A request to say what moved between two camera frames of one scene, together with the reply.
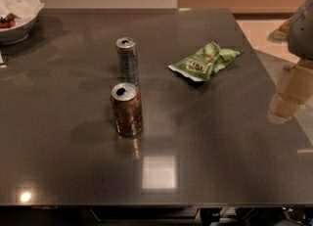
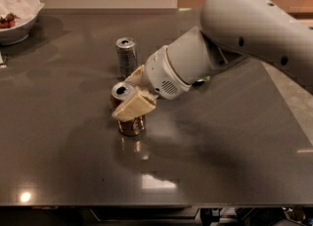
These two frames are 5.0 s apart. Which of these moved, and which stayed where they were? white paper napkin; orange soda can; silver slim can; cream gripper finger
Moved: cream gripper finger
Stayed: orange soda can; silver slim can; white paper napkin
